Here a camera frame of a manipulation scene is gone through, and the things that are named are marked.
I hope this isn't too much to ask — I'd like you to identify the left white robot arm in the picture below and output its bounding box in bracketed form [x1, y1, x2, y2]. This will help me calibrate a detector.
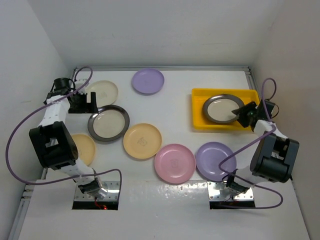
[29, 77, 102, 197]

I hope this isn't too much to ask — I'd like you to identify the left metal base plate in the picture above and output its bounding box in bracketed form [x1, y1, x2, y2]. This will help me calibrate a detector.
[73, 181, 120, 202]

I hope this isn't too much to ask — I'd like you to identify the pink plate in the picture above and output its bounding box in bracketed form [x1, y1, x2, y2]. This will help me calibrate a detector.
[154, 143, 196, 185]

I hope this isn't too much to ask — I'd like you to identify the purple plate front right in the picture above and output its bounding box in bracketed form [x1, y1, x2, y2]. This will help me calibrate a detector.
[195, 141, 233, 182]

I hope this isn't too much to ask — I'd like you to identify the yellow plate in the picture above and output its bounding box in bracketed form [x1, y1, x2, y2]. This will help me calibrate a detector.
[71, 133, 97, 166]
[123, 123, 163, 160]

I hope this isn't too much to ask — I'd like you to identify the yellow plate centre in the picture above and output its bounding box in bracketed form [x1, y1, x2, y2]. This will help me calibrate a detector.
[123, 123, 163, 160]

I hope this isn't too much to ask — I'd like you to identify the dark-rimmed plate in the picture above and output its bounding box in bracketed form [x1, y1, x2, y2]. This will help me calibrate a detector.
[202, 94, 245, 124]
[87, 104, 130, 143]

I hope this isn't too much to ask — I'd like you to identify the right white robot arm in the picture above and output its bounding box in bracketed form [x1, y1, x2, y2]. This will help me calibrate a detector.
[226, 100, 300, 194]

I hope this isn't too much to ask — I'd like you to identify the purple plate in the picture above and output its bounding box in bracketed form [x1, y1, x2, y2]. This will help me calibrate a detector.
[195, 141, 233, 182]
[131, 68, 165, 95]

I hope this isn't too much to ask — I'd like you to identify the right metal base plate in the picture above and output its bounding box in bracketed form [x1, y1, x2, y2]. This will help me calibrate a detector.
[207, 180, 254, 202]

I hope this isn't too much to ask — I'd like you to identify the yellow plate left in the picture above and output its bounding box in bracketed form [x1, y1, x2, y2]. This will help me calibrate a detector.
[71, 133, 97, 166]

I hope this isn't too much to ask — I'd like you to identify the yellow plastic bin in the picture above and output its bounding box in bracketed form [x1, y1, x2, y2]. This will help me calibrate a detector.
[191, 88, 260, 132]

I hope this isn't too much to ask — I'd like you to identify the aluminium table frame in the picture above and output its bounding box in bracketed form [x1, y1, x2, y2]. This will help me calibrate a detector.
[7, 65, 293, 240]

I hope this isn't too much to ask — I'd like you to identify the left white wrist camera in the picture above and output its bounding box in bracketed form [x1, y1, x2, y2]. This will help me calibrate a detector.
[74, 78, 87, 95]

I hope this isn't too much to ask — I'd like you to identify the cream plate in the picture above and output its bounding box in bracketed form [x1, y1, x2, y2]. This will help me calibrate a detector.
[85, 80, 118, 108]

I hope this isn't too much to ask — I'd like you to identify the metal base plate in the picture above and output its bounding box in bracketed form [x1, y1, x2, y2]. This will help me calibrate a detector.
[73, 181, 120, 202]
[207, 180, 254, 202]

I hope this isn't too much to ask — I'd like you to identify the purple plate at back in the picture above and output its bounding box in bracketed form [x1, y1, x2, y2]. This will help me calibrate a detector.
[131, 68, 165, 95]

